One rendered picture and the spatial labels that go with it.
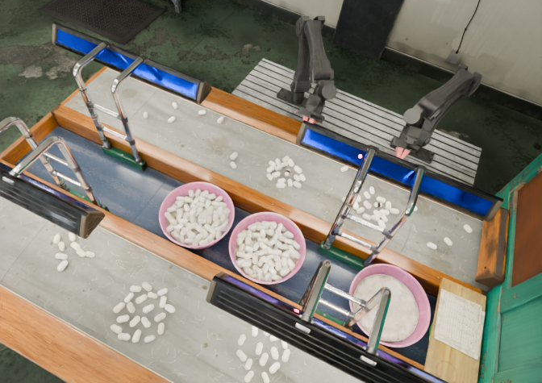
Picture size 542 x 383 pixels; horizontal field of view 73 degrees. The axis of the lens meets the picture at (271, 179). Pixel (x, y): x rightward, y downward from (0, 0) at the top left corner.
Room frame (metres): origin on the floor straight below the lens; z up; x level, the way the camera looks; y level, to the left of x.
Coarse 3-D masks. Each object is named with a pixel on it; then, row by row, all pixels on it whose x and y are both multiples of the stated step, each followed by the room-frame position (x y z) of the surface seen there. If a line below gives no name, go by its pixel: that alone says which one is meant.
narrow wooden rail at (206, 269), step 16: (0, 160) 0.71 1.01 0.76; (32, 176) 0.67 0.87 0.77; (64, 192) 0.62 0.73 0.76; (96, 208) 0.58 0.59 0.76; (112, 224) 0.53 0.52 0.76; (128, 224) 0.53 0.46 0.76; (128, 240) 0.49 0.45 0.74; (144, 240) 0.49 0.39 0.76; (160, 240) 0.49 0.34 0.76; (176, 256) 0.45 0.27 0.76; (192, 256) 0.46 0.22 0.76; (192, 272) 0.41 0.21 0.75; (208, 272) 0.41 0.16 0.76; (224, 272) 0.42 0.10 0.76
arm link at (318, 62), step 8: (304, 16) 1.36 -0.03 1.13; (320, 16) 1.38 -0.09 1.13; (296, 24) 1.43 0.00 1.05; (304, 24) 1.35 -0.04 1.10; (312, 24) 1.34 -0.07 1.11; (320, 24) 1.35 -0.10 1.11; (296, 32) 1.41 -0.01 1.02; (312, 32) 1.31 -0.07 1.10; (320, 32) 1.32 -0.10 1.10; (312, 40) 1.27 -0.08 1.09; (320, 40) 1.28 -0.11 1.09; (312, 48) 1.24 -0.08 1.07; (320, 48) 1.24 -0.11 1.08; (312, 56) 1.21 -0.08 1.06; (320, 56) 1.21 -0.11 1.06; (312, 64) 1.18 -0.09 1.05; (320, 64) 1.18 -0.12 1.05; (328, 64) 1.19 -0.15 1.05; (320, 72) 1.15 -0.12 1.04; (328, 72) 1.16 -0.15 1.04; (320, 80) 1.15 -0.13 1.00
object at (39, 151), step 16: (0, 128) 0.60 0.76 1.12; (32, 144) 0.64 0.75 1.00; (48, 144) 0.57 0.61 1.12; (64, 144) 0.61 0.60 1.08; (32, 160) 0.51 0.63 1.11; (48, 160) 0.66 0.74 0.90; (64, 160) 0.62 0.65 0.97; (16, 176) 0.46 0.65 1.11; (64, 176) 0.64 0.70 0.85; (80, 176) 0.60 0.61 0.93
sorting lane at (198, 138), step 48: (96, 96) 1.13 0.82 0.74; (144, 96) 1.18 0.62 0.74; (192, 144) 0.95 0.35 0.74; (240, 144) 0.99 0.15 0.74; (288, 144) 1.03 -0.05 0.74; (288, 192) 0.79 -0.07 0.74; (336, 192) 0.82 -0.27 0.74; (384, 192) 0.86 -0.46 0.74; (432, 240) 0.67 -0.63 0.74; (480, 240) 0.70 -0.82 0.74; (480, 288) 0.51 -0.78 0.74
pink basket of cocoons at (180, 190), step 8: (192, 184) 0.74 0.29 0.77; (200, 184) 0.74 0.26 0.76; (208, 184) 0.75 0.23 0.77; (176, 192) 0.70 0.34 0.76; (184, 192) 0.71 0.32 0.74; (208, 192) 0.73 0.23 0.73; (216, 192) 0.73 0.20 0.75; (224, 192) 0.72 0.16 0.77; (168, 200) 0.66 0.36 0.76; (176, 200) 0.68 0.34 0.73; (224, 200) 0.71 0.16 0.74; (232, 208) 0.66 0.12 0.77; (160, 216) 0.58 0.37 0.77; (232, 216) 0.63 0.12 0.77; (168, 232) 0.54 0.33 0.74; (216, 240) 0.52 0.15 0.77; (192, 248) 0.52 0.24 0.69; (200, 248) 0.52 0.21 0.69
